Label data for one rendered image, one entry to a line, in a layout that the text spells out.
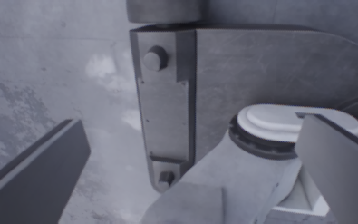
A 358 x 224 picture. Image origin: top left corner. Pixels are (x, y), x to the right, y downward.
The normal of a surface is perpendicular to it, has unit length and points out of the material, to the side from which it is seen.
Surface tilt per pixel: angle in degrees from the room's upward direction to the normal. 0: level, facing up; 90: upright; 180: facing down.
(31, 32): 0
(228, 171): 90
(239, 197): 90
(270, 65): 0
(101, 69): 0
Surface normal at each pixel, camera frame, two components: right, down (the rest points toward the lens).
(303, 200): -0.03, -0.88
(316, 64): -0.21, 0.48
